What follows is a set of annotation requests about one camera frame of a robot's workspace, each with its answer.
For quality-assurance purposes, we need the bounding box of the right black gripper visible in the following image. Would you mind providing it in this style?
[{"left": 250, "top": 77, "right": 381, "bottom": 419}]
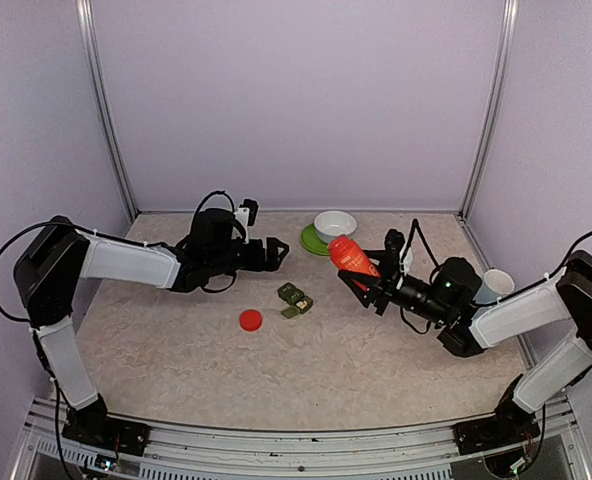
[{"left": 340, "top": 249, "right": 453, "bottom": 326}]

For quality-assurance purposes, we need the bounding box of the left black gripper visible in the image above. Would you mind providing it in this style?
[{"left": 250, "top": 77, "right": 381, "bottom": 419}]
[{"left": 209, "top": 237, "right": 290, "bottom": 277}]

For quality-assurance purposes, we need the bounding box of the red cylindrical container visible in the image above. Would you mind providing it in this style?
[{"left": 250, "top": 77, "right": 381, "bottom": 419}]
[{"left": 328, "top": 235, "right": 380, "bottom": 278}]

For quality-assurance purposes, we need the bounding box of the red container lid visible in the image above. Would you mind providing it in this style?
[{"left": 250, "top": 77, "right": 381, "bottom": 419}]
[{"left": 239, "top": 309, "right": 263, "bottom": 332}]

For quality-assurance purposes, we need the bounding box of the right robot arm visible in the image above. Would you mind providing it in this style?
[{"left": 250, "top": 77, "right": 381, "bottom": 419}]
[{"left": 338, "top": 250, "right": 592, "bottom": 444}]

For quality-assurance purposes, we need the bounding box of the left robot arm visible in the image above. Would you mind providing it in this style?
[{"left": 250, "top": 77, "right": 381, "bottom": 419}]
[{"left": 13, "top": 208, "right": 289, "bottom": 445}]

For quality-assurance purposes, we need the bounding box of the green plate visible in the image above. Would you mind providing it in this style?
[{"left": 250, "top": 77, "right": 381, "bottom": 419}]
[{"left": 300, "top": 223, "right": 329, "bottom": 256}]

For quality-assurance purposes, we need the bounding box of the white ceramic bowl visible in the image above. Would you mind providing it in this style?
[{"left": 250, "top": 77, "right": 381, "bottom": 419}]
[{"left": 313, "top": 210, "right": 357, "bottom": 243}]

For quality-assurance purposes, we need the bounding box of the light blue mug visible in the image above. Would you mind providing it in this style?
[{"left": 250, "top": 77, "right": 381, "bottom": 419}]
[{"left": 474, "top": 268, "right": 515, "bottom": 304}]

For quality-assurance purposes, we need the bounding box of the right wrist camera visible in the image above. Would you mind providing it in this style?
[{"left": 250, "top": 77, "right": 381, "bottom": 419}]
[{"left": 385, "top": 229, "right": 413, "bottom": 275}]

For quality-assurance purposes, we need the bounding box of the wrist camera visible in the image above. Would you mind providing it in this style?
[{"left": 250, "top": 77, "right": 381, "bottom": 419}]
[
  {"left": 232, "top": 198, "right": 258, "bottom": 243},
  {"left": 385, "top": 229, "right": 413, "bottom": 275}
]

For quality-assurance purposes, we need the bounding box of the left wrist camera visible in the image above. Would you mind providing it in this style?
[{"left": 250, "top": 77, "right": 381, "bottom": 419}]
[{"left": 232, "top": 198, "right": 258, "bottom": 243}]

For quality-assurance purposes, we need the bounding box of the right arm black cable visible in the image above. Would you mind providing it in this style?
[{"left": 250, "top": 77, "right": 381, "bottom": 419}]
[{"left": 410, "top": 218, "right": 442, "bottom": 266}]

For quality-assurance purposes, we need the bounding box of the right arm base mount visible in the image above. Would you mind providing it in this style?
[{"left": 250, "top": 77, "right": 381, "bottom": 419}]
[{"left": 453, "top": 375, "right": 541, "bottom": 455}]

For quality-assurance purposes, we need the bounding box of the front aluminium rail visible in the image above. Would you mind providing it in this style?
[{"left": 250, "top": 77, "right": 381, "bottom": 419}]
[{"left": 3, "top": 396, "right": 592, "bottom": 479}]

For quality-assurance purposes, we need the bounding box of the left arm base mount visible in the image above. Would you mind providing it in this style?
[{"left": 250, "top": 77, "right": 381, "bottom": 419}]
[{"left": 63, "top": 395, "right": 150, "bottom": 457}]

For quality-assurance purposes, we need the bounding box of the right aluminium frame post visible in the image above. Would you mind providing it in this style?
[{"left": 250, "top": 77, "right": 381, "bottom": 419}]
[{"left": 459, "top": 0, "right": 520, "bottom": 223}]

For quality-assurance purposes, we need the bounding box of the aluminium frame post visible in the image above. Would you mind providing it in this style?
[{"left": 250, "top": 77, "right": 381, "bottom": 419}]
[
  {"left": 75, "top": 0, "right": 140, "bottom": 222},
  {"left": 459, "top": 0, "right": 520, "bottom": 223}
]

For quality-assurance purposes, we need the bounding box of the left aluminium frame post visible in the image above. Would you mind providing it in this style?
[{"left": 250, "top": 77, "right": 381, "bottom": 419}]
[{"left": 75, "top": 0, "right": 140, "bottom": 222}]

